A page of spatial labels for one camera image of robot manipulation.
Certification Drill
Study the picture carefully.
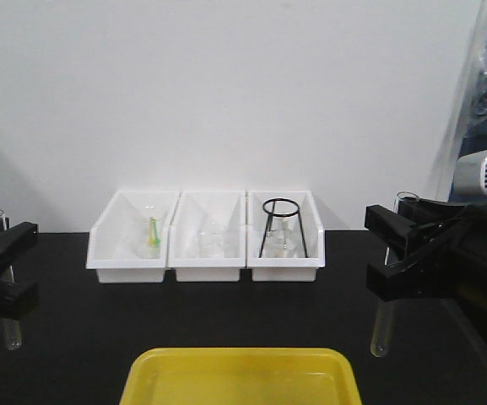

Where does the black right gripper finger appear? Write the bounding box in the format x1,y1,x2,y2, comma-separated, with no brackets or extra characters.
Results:
364,204,463,261
366,237,460,300

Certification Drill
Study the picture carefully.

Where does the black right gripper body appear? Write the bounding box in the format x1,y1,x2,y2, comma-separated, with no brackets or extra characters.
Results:
418,200,487,334

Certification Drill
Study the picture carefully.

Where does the short clear test tube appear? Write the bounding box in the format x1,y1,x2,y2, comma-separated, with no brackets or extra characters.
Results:
0,209,22,351

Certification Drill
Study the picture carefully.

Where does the tall clear test tube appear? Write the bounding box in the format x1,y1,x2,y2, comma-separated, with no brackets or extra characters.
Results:
370,191,419,358

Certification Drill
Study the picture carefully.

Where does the yellow plastic tray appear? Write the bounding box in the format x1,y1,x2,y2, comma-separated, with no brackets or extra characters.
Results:
120,348,361,404

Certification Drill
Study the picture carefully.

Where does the clear glass flask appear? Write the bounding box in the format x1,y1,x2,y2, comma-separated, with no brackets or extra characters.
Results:
262,217,304,258

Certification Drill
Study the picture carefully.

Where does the left white storage bin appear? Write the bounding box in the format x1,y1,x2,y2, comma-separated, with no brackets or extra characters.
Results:
86,190,180,284

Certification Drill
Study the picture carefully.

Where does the white storage bin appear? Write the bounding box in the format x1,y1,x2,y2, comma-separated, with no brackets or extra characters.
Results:
246,190,325,282
86,190,180,284
168,191,246,282

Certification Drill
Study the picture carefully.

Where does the right white storage bin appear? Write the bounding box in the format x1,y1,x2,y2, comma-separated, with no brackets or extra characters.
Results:
246,190,325,282

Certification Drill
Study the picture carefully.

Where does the clear glass beaker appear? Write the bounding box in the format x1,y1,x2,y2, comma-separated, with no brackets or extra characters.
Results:
197,222,225,258

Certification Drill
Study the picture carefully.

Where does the middle white storage bin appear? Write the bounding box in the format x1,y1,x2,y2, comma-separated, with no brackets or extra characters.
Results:
168,191,246,282

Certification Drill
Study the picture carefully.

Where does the black wire tripod stand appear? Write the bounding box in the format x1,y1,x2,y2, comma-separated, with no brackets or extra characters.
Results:
258,197,309,258

